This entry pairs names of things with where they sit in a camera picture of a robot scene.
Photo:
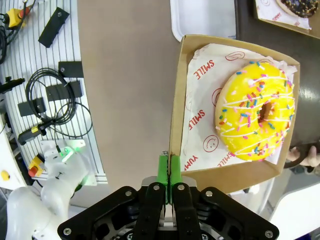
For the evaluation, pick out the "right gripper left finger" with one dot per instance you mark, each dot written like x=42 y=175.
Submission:
x=147 y=212

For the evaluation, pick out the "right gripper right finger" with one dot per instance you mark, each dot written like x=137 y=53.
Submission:
x=187 y=212

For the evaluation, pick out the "brown cardboard donut box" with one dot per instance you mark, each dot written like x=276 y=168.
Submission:
x=178 y=100
x=257 y=12

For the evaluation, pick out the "yellow sprinkled donut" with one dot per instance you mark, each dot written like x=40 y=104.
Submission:
x=237 y=105

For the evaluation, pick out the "white printed paper liner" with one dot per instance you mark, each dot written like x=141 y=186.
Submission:
x=275 y=15
x=202 y=87

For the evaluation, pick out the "chocolate sprinkled donut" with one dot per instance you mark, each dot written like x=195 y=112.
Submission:
x=300 y=7

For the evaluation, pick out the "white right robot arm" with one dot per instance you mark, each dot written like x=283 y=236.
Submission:
x=30 y=212

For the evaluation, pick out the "person's left hand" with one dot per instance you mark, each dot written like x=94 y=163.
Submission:
x=313 y=156

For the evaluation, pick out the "yellow emergency stop button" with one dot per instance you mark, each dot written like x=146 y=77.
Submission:
x=15 y=16
x=36 y=166

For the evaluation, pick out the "black metal plate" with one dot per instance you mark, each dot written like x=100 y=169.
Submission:
x=71 y=68
x=31 y=107
x=53 y=27
x=62 y=91

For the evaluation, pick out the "slotted aluminium mounting board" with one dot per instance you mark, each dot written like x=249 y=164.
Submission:
x=32 y=57

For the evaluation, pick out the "white plastic display tray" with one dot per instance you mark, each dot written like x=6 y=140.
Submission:
x=200 y=17

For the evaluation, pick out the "black handheld enabling switch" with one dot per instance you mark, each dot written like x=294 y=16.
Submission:
x=28 y=135

